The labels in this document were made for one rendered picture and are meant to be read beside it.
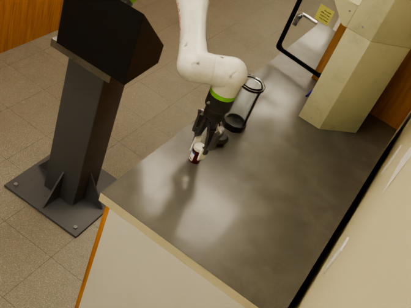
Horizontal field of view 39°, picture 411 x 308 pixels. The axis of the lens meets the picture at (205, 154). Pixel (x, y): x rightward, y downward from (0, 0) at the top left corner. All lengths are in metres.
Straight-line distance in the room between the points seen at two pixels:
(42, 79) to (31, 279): 1.53
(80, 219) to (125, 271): 1.02
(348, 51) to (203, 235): 1.01
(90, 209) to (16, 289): 0.60
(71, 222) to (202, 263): 1.31
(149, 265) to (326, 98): 1.09
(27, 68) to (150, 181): 2.10
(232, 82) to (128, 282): 0.79
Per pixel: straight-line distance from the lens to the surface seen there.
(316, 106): 2.57
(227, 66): 1.85
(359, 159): 2.58
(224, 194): 2.07
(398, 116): 2.90
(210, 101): 1.94
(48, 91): 3.79
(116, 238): 1.99
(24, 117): 3.57
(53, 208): 3.07
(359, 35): 2.41
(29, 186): 3.15
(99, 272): 2.17
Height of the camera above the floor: 2.33
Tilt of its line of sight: 39 degrees down
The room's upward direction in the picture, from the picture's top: 24 degrees clockwise
